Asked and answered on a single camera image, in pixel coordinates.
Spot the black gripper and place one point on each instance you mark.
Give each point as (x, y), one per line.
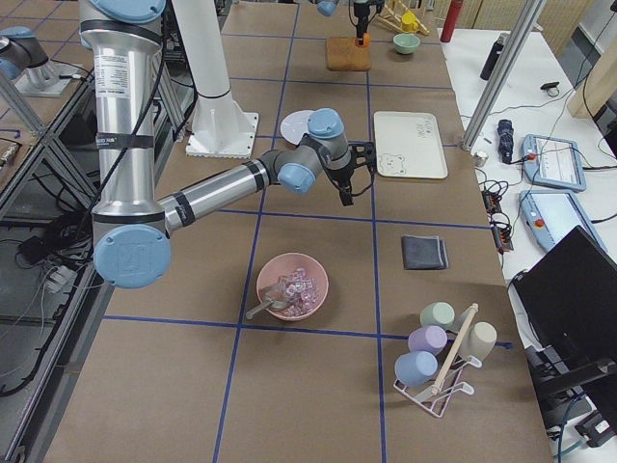
(339, 175)
(359, 11)

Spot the orange fruit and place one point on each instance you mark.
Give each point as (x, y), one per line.
(362, 41)

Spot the white ridged plate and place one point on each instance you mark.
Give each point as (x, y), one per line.
(295, 125)

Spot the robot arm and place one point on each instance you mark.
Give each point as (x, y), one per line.
(131, 228)
(328, 7)

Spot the cream bear serving tray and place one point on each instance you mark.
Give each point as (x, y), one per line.
(408, 145)

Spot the wooden dish rack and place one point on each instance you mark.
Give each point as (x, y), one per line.
(393, 9)

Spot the wooden cutting board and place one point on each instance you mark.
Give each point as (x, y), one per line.
(343, 54)

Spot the green ceramic bowl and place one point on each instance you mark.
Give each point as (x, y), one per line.
(406, 43)

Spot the yellow mug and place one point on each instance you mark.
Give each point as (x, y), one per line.
(409, 22)

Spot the red bottle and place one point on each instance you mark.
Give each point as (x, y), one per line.
(451, 19)

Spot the grey folded cloth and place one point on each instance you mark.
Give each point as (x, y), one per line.
(424, 253)

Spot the pink bowl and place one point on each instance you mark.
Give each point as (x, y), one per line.
(292, 268)

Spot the clear ice cubes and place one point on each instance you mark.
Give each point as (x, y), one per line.
(300, 290)

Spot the clear plastic scoop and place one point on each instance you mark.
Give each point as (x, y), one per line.
(272, 298)

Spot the black bottle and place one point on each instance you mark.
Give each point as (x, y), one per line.
(493, 56)

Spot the black power strip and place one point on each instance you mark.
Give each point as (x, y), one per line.
(499, 222)

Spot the sage green cup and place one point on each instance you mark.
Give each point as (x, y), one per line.
(437, 314)

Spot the purple cup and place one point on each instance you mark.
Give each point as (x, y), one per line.
(431, 338)

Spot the folded dark umbrella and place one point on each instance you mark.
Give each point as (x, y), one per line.
(505, 133)

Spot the blue cup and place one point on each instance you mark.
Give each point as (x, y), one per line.
(415, 368)

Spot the beige cup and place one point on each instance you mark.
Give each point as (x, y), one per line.
(481, 340)

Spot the upper teach pendant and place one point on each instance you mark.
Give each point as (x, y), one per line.
(553, 162)

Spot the teach pendant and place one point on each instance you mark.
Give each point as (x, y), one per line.
(553, 162)
(552, 214)

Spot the lower teach pendant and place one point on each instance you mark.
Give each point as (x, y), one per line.
(552, 214)

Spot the black laptop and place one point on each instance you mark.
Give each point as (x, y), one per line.
(570, 299)

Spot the background robot joint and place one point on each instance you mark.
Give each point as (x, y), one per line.
(24, 61)

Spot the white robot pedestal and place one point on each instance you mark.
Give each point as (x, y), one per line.
(220, 128)

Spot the aluminium frame post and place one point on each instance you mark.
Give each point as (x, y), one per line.
(528, 17)

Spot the wooden rack handle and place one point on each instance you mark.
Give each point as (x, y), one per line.
(470, 313)

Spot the white wire cup rack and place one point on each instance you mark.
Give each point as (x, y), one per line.
(435, 405)

